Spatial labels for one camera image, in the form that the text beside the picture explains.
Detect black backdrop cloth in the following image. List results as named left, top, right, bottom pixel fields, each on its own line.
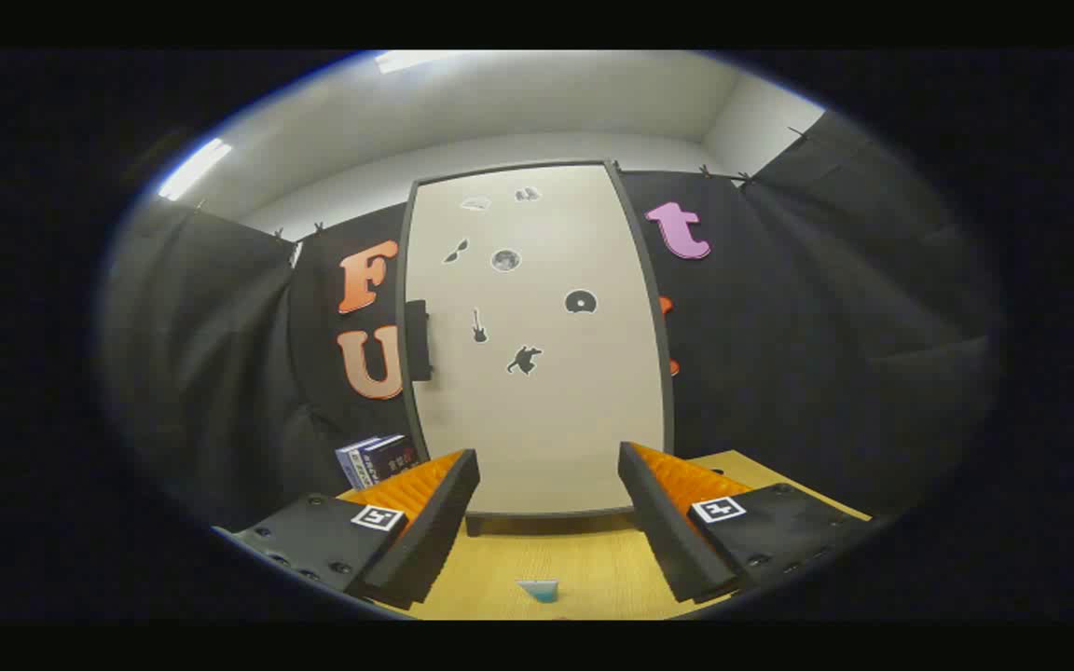
left=99, top=112, right=1004, bottom=532

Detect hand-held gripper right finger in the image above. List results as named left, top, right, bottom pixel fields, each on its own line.
left=617, top=441, right=874, bottom=605

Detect grey cabinet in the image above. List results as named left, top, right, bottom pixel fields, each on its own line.
left=395, top=158, right=678, bottom=538

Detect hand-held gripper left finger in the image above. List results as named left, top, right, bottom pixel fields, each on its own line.
left=213, top=448, right=481, bottom=611

